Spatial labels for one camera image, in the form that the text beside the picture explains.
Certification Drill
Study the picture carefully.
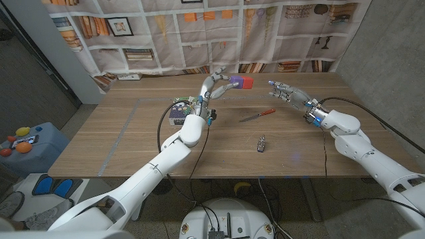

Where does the printed bookshelf backdrop cloth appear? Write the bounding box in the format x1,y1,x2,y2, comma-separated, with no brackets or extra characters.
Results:
41,0,373,92

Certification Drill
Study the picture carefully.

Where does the purple magnetic block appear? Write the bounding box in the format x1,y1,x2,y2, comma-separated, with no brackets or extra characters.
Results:
229,75,245,90

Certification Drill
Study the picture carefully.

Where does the grey sneaker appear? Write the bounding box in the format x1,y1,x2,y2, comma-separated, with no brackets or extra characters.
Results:
0,191,26,219
23,198,74,231

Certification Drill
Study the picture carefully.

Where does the white power strip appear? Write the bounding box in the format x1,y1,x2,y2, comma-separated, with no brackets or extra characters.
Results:
117,73,143,81

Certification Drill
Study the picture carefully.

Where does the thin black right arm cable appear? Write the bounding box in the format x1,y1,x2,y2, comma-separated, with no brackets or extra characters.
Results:
322,129,425,218

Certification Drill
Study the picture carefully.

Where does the Peanuts puzzle box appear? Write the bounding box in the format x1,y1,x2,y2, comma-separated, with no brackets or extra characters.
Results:
168,96,200,126

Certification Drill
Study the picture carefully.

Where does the yellow banana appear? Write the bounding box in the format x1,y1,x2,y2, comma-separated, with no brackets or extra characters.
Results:
233,181,252,196

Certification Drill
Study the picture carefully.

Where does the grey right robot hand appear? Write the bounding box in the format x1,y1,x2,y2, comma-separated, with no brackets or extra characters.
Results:
268,80,316,116

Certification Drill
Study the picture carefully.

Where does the white pedal board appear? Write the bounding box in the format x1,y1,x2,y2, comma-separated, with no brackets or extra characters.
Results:
13,173,112,222

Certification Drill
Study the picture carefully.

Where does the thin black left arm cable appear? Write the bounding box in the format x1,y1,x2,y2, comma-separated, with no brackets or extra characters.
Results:
189,125,211,205

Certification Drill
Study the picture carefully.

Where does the black round floor object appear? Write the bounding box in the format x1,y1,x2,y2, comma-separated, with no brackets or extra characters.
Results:
151,178,176,196

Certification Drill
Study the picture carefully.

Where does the grey-blue storage box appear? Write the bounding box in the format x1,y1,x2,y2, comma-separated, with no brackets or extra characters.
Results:
0,121,61,179

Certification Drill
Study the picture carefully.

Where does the orange toy fruit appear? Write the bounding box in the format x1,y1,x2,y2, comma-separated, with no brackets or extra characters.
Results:
15,141,33,154

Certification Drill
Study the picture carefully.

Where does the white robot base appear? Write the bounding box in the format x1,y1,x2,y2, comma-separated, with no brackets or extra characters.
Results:
178,198,276,239

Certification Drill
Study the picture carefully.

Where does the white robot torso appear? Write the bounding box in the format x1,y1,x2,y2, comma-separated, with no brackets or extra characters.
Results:
0,229,135,239

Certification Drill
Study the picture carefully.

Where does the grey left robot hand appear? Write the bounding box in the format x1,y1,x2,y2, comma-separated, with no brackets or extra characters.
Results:
193,66,240,122

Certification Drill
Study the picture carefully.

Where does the metal table leg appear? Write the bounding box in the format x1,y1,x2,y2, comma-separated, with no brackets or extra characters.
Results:
300,177,323,222
131,199,147,222

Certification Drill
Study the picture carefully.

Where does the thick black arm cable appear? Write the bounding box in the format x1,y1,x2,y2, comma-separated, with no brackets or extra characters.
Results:
157,100,192,153
319,96,425,155

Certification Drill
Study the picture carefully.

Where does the red-handled knife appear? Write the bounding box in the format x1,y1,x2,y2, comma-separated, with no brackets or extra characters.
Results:
238,108,277,123

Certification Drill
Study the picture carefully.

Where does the blue foot pedal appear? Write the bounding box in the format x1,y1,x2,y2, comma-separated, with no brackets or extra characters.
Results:
32,175,54,196
52,179,74,199

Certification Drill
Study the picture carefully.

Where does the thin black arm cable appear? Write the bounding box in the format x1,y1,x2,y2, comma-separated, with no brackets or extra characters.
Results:
322,129,425,218
189,125,211,205

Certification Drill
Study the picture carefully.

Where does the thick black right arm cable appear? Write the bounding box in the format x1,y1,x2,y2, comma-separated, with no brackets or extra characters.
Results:
319,96,425,155

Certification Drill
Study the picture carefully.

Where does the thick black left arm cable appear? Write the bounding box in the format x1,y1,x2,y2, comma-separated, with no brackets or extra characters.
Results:
157,100,192,153

